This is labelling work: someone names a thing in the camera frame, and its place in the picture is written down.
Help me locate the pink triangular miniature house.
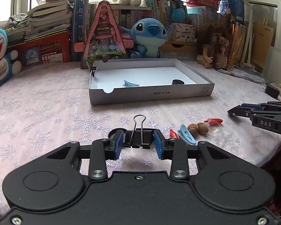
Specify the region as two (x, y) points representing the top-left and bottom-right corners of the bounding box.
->
(74, 1), (134, 70)

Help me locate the large black binder clip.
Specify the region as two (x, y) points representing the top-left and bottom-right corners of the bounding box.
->
(129, 114), (154, 149)

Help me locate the stack of books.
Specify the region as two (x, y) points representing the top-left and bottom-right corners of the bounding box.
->
(5, 0), (75, 46)

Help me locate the red plastic crate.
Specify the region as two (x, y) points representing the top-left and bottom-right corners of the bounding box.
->
(7, 31), (71, 68)

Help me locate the light blue hair clip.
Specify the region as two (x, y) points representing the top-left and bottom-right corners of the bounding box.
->
(177, 124), (196, 145)
(123, 80), (140, 88)

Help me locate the white charging cable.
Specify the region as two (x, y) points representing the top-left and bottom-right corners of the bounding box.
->
(216, 67), (264, 85)

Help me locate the smartphone showing woman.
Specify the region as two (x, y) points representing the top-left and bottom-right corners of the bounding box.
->
(213, 36), (229, 70)

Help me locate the Doraemon plush toy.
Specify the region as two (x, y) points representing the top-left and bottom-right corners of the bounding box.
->
(0, 28), (22, 86)

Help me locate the wooden drawer box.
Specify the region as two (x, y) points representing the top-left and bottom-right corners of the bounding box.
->
(159, 41), (197, 53)

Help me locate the black power adapter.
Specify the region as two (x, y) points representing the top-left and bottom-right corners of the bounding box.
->
(265, 83), (280, 100)

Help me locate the row of upright books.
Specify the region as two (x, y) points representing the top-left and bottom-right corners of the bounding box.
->
(71, 0), (226, 45)

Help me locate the white patterned carton box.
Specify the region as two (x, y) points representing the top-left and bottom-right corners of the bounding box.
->
(170, 23), (196, 43)

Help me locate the small binder clip on tray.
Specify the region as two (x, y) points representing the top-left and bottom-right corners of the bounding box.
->
(87, 62), (100, 78)

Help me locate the red clear clip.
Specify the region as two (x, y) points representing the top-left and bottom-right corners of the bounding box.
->
(204, 118), (223, 126)

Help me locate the white cardboard box tray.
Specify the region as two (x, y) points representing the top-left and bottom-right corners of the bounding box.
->
(89, 58), (214, 106)

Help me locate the Stitch plush toy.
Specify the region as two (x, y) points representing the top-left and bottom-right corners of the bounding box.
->
(120, 18), (168, 59)

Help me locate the brown haired doll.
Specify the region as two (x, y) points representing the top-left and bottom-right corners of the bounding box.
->
(196, 23), (229, 69)

